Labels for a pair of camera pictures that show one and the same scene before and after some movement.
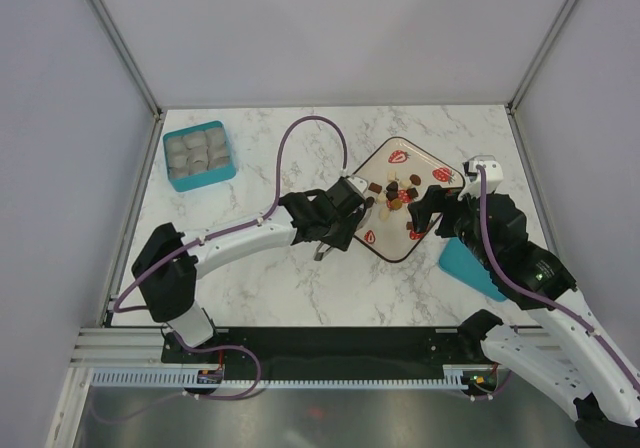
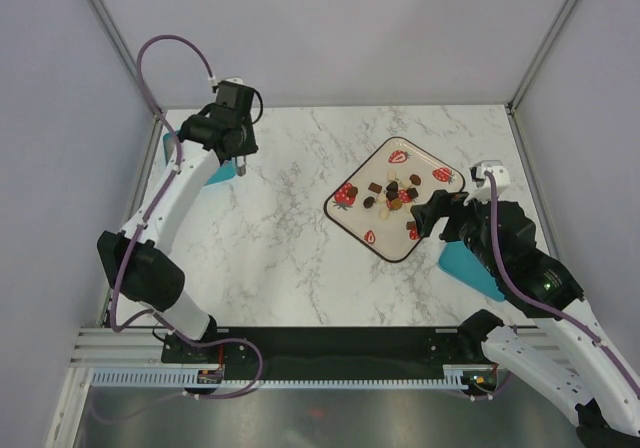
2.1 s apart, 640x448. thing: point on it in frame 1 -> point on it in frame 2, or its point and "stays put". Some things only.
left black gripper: (341, 241) -> (251, 145)
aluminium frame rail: (119, 347) stays put
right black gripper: (438, 199) stays put
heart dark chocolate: (393, 187) stays put
